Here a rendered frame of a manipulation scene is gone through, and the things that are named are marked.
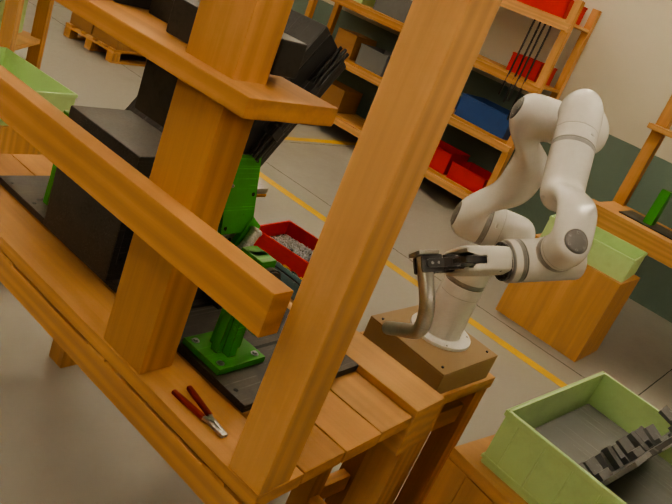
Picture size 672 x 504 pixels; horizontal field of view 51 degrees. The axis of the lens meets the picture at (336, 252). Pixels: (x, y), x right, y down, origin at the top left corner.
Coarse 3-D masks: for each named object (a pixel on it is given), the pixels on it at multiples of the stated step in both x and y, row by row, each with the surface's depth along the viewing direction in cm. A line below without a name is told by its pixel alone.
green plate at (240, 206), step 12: (240, 168) 181; (252, 168) 185; (240, 180) 182; (252, 180) 186; (240, 192) 183; (252, 192) 187; (228, 204) 181; (240, 204) 185; (252, 204) 188; (228, 216) 182; (240, 216) 186; (252, 216) 189; (228, 228) 183; (240, 228) 187
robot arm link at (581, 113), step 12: (576, 96) 148; (588, 96) 148; (564, 108) 149; (576, 108) 147; (588, 108) 146; (600, 108) 148; (564, 120) 147; (576, 120) 145; (588, 120) 145; (600, 120) 147; (564, 132) 145; (576, 132) 144; (588, 132) 144; (600, 132) 160; (600, 144) 163
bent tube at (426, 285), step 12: (420, 252) 128; (432, 252) 129; (420, 264) 130; (420, 276) 130; (432, 276) 130; (420, 288) 130; (432, 288) 129; (420, 300) 130; (432, 300) 129; (420, 312) 130; (432, 312) 130; (384, 324) 151; (396, 324) 144; (408, 324) 138; (420, 324) 131; (408, 336) 137; (420, 336) 134
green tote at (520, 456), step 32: (576, 384) 207; (608, 384) 222; (512, 416) 178; (544, 416) 201; (608, 416) 222; (640, 416) 216; (512, 448) 178; (544, 448) 172; (512, 480) 178; (544, 480) 173; (576, 480) 167
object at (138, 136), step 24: (96, 120) 173; (120, 120) 180; (144, 120) 187; (120, 144) 166; (144, 144) 170; (144, 168) 165; (72, 192) 179; (48, 216) 187; (72, 216) 180; (96, 216) 174; (72, 240) 181; (96, 240) 175; (120, 240) 171; (96, 264) 176; (120, 264) 175
